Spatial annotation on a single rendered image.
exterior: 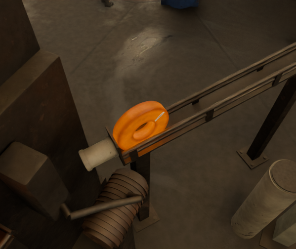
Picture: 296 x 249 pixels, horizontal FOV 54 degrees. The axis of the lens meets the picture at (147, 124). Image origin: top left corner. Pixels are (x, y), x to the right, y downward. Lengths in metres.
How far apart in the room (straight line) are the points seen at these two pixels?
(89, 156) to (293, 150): 1.23
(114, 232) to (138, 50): 1.46
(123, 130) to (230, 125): 1.07
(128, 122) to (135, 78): 1.19
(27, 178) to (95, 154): 0.19
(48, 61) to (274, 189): 0.74
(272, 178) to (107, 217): 0.51
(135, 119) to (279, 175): 0.51
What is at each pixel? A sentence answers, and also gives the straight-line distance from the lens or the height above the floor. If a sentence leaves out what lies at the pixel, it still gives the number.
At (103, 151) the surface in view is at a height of 0.69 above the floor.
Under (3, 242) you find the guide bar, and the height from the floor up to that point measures 0.71.
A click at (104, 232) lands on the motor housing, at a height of 0.53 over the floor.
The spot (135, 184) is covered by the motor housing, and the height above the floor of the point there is 0.52.
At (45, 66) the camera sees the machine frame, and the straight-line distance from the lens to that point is 0.71.
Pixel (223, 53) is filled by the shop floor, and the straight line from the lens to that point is 2.11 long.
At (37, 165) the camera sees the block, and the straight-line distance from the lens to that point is 0.64.
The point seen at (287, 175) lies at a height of 0.52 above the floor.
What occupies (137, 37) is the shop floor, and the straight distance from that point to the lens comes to 2.17.
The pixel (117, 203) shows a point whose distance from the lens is 0.82.
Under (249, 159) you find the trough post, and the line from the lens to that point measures 1.59.
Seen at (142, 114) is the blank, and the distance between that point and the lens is 0.69.
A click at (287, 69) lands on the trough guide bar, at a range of 0.96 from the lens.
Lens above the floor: 1.33
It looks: 55 degrees down
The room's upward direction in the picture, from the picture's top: straight up
